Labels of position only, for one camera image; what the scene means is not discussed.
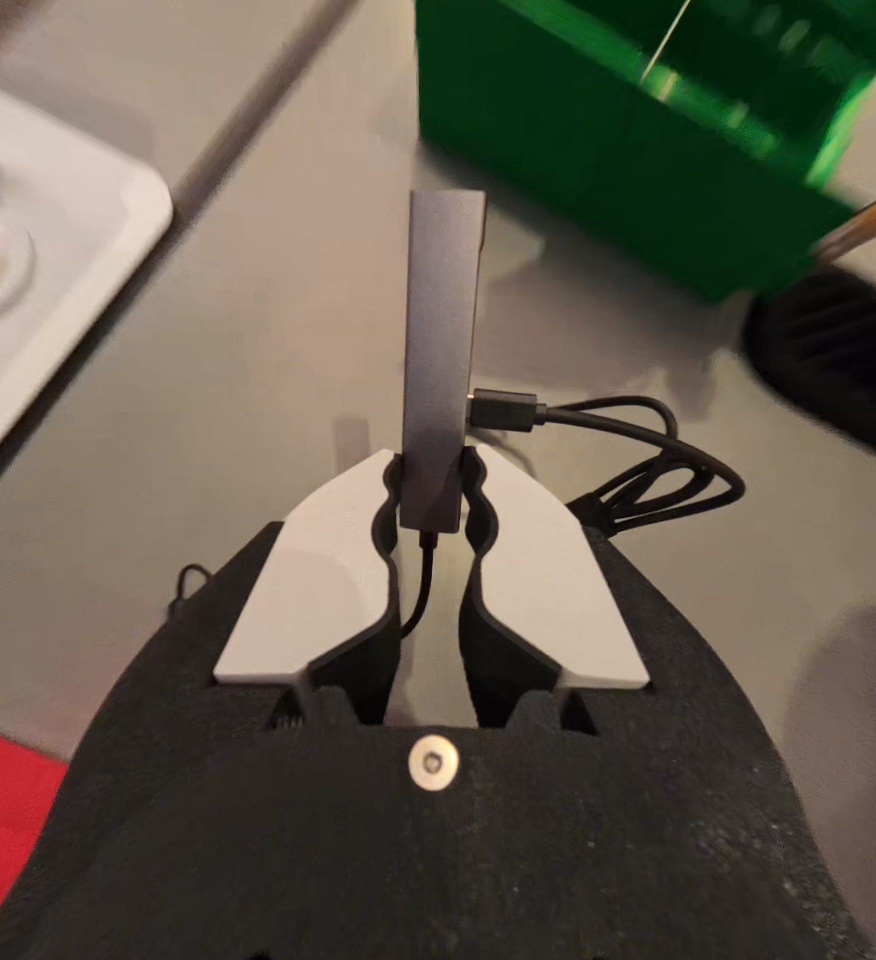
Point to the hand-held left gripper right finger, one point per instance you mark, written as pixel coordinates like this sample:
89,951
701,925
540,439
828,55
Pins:
550,585

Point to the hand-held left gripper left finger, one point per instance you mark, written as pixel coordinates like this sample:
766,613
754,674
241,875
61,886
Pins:
310,577

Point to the grey usb hub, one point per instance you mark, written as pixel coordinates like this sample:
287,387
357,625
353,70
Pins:
442,337

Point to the white tablet stand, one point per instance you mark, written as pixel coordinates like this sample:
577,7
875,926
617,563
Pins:
85,247

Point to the green plastic bin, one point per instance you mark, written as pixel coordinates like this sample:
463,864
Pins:
558,150

